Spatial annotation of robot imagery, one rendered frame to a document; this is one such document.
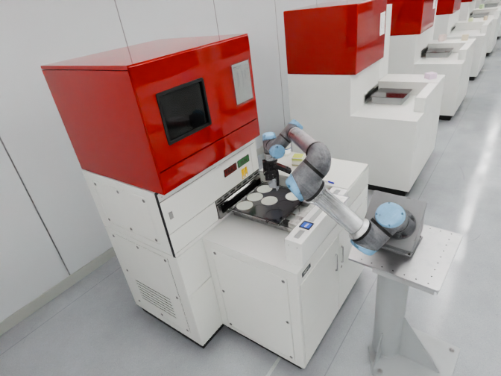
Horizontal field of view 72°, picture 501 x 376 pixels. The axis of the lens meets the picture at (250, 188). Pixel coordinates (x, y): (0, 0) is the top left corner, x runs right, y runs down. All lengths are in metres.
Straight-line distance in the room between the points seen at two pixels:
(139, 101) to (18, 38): 1.58
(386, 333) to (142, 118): 1.74
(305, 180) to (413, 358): 1.39
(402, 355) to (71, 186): 2.70
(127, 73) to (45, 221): 1.90
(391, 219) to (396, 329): 0.83
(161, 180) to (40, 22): 1.75
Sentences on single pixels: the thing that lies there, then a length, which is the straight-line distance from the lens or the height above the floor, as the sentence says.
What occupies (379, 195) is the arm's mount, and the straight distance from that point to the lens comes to 1.89.
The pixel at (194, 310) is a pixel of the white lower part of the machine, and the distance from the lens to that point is 2.22.
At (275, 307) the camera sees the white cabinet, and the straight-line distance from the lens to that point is 1.98.
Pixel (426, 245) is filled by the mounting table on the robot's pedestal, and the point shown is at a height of 0.82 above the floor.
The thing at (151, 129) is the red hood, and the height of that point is 1.54.
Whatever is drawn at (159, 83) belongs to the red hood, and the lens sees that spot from 1.59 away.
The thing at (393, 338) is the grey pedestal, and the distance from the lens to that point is 2.30.
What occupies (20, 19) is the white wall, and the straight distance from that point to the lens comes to 3.00.
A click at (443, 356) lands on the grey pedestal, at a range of 2.52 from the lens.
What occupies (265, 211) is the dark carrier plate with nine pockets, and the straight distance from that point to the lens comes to 2.00.
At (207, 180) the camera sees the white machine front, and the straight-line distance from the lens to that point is 1.94.
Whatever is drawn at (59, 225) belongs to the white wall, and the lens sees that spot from 3.22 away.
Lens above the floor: 1.99
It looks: 29 degrees down
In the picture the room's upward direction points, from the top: 8 degrees counter-clockwise
